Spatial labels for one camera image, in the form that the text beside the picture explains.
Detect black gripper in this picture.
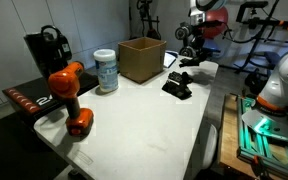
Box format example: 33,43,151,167
190,19,219,63

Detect black glove with yellow swoosh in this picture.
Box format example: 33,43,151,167
179,56,202,69

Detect black fingerless glove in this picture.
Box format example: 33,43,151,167
167,70,195,85

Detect plain black glove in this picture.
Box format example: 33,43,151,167
161,79,193,101

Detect brown cardboard box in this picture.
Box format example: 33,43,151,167
117,36,168,85

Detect blue padded bench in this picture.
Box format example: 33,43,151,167
203,38,223,55

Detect black exercise machine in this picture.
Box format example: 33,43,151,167
136,0,162,41

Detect black weight bench rack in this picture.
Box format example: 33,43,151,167
233,0,288,76

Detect wooden board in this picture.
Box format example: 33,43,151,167
216,92,262,178

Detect white rounded plastic object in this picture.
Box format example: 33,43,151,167
201,122,219,169

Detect white wipes canister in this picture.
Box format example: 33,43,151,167
93,48,120,94

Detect black treadmill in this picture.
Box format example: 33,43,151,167
1,70,100,125

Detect white cabinet doors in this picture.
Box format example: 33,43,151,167
0,0,132,113

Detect green-lit aluminium base frame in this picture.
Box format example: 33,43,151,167
236,94,288,180

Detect orange cordless drill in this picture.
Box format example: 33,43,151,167
47,61,95,137

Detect black device with handle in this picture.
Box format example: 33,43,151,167
23,24,74,80

